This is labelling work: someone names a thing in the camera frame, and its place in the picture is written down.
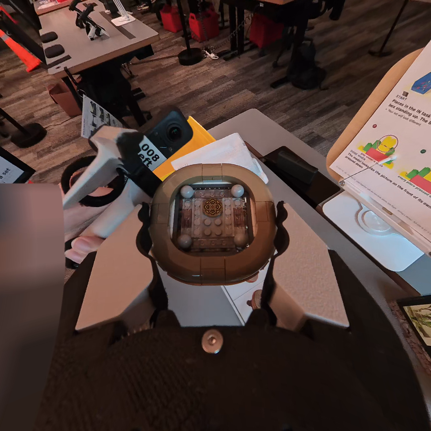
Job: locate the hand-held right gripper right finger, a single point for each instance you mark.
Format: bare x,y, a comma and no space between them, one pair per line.
309,279

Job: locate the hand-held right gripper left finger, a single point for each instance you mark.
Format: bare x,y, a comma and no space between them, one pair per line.
114,276

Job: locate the tan brick pot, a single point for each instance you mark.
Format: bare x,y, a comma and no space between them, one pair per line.
212,269

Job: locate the neighbouring grey desk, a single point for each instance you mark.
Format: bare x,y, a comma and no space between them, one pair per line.
101,43

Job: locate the person's left hand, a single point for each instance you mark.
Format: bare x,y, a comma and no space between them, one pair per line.
84,247

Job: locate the yellow plastic bin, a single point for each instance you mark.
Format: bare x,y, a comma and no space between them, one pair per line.
198,141

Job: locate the laminated photo sheet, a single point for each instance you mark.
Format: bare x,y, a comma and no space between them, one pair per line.
97,116

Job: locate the white printed paper bag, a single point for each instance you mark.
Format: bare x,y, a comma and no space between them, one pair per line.
219,155

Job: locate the white instruction booklet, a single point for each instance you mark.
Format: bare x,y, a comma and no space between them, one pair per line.
242,299

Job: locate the black pole stand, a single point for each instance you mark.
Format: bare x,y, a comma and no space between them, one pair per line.
190,57

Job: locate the brown floor bin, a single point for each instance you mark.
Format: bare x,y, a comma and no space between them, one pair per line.
64,99

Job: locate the black rectangular box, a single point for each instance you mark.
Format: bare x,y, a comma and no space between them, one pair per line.
296,168

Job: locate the red bin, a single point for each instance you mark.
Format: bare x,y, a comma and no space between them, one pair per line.
266,30
171,18
203,27

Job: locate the black bamboo set box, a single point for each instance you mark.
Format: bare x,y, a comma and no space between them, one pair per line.
417,326

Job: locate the black round floor base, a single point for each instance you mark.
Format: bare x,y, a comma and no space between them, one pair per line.
30,134

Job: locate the black device on stand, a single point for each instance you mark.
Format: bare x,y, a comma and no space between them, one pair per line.
87,23

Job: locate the black framed floor sign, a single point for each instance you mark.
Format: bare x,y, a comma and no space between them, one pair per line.
13,168

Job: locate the wooden instruction board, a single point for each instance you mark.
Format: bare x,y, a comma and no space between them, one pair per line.
387,141

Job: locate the orange traffic cone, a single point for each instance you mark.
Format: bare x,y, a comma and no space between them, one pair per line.
23,47

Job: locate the black backpack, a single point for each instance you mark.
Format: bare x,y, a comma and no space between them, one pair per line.
308,67

